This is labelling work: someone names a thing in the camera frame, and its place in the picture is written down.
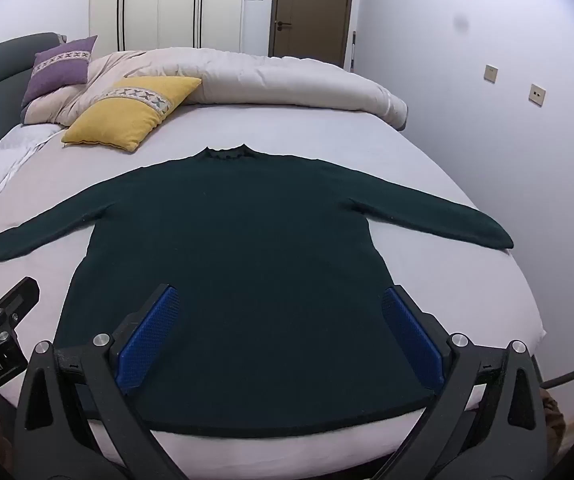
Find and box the beige duvet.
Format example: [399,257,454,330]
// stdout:
[22,47,408,131]

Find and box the white wardrobe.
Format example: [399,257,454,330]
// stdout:
[89,0,248,56]

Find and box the brown door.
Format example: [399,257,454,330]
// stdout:
[269,0,358,63]

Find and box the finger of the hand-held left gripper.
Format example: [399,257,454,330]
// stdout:
[0,276,41,346]

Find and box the white crumpled sheet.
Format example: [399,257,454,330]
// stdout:
[0,125,62,241]

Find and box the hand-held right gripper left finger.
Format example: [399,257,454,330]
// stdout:
[14,284,182,480]

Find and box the black cable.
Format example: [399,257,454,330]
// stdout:
[539,360,574,391]

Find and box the bed with white sheet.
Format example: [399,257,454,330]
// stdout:
[0,100,548,466]

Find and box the yellow pillow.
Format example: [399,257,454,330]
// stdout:
[62,76,202,153]

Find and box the dark green sweater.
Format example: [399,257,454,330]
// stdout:
[0,144,515,438]

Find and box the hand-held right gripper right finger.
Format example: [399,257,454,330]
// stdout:
[374,285,562,480]

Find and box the purple pillow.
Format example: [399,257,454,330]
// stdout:
[21,35,98,108]

